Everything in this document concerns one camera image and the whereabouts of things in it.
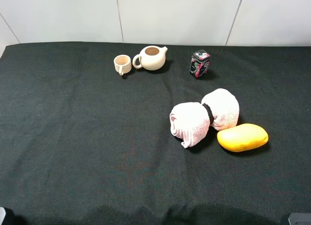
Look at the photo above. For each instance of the black patterned tin box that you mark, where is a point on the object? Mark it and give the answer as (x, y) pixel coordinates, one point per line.
(199, 63)

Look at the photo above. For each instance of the pink rolled towel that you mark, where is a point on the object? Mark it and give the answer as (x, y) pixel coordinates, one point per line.
(190, 122)

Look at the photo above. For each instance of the cream ceramic teapot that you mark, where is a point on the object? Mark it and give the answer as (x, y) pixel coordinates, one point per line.
(150, 58)

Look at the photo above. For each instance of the cream ceramic cup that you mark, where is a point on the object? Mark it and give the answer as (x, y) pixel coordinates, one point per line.
(122, 64)

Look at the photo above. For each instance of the black elastic band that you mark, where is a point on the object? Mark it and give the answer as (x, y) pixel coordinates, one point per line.
(210, 115)

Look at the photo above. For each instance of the black table cloth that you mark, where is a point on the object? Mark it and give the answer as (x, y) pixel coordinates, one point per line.
(80, 145)

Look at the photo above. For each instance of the yellow mango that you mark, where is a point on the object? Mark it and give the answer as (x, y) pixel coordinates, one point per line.
(242, 137)

